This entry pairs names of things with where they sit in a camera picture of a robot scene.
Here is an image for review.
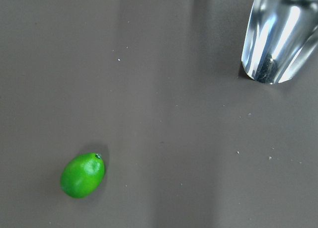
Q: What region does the green lime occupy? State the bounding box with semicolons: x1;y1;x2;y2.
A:
60;152;105;198

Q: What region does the steel scoop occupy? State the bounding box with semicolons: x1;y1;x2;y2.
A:
241;0;318;84

